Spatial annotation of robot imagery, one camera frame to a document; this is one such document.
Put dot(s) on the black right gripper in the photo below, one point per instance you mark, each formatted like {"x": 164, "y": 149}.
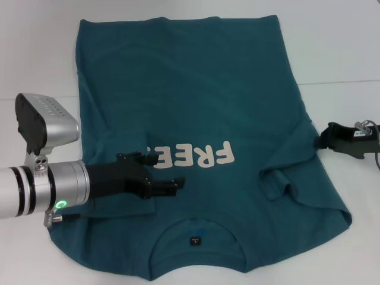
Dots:
{"x": 350, "y": 141}

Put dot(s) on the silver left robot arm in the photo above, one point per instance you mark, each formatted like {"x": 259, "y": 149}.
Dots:
{"x": 44, "y": 190}

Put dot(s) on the teal t-shirt with FREE print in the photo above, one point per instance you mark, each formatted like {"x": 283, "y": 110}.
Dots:
{"x": 193, "y": 95}

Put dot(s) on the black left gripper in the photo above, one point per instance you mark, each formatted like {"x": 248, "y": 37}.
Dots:
{"x": 115, "y": 181}

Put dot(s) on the silver left camera bracket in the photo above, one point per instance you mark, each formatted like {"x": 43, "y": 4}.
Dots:
{"x": 38, "y": 163}

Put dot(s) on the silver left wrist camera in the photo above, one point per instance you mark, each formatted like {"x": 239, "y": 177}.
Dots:
{"x": 50, "y": 124}

